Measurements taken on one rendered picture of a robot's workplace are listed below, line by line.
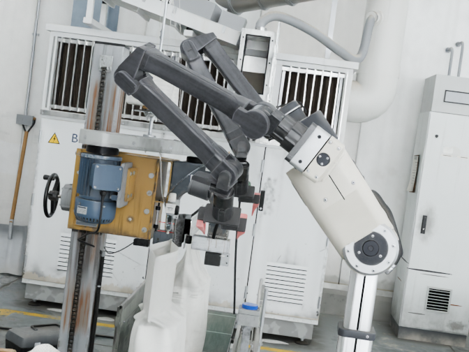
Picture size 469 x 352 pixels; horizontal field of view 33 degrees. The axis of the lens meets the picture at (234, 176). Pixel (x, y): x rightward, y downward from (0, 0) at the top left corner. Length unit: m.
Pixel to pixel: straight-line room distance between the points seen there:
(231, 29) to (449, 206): 2.37
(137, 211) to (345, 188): 1.11
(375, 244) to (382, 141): 4.82
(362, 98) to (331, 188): 3.90
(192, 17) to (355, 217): 3.42
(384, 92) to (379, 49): 0.33
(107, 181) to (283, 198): 3.06
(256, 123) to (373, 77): 4.09
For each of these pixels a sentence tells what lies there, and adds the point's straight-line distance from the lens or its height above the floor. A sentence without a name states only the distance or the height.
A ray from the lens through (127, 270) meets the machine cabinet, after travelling 5.91.
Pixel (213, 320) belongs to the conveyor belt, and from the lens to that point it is 4.69.
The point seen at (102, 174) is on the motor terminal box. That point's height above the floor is 1.27.
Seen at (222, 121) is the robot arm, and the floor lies 1.51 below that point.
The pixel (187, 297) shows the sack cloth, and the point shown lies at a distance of 3.34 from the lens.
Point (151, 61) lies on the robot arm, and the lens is 2.12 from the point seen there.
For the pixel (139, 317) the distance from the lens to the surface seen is 2.70.
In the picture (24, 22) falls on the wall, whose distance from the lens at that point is 7.47.
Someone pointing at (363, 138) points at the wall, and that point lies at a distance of 7.06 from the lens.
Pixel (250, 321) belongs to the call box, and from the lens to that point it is 2.94.
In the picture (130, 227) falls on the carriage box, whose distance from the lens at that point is 3.07.
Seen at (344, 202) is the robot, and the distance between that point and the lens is 2.19.
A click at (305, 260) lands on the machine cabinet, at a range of 5.79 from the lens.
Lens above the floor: 1.47
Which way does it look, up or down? 3 degrees down
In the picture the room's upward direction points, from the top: 8 degrees clockwise
